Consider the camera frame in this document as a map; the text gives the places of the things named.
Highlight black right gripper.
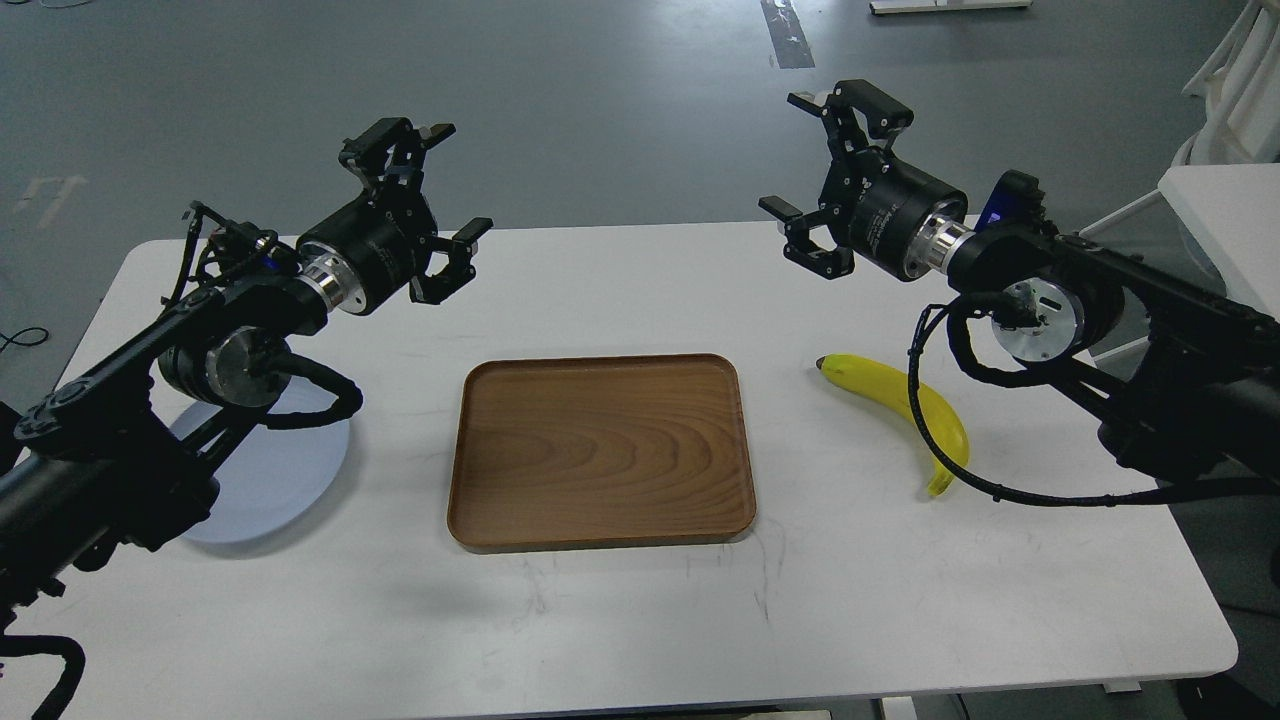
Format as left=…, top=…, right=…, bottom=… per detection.
left=758, top=79, right=968, bottom=282

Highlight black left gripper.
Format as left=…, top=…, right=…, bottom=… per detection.
left=297, top=117, right=494, bottom=316

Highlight yellow banana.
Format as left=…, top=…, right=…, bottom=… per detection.
left=814, top=354, right=972, bottom=498

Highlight light blue round plate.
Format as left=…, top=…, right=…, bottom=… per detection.
left=180, top=419, right=351, bottom=548

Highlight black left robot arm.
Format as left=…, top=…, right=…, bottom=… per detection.
left=1, top=117, right=493, bottom=719

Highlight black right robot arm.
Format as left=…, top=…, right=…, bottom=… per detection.
left=759, top=79, right=1277, bottom=493

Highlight brown wooden tray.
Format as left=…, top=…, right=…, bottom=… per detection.
left=445, top=354, right=756, bottom=553

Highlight white side table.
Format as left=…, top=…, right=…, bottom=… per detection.
left=1157, top=163, right=1279, bottom=318

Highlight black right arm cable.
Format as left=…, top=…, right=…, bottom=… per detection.
left=906, top=290, right=1280, bottom=509

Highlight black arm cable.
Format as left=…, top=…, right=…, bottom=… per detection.
left=255, top=350, right=364, bottom=430
left=906, top=290, right=1280, bottom=509

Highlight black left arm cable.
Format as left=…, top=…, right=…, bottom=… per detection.
left=255, top=350, right=364, bottom=430

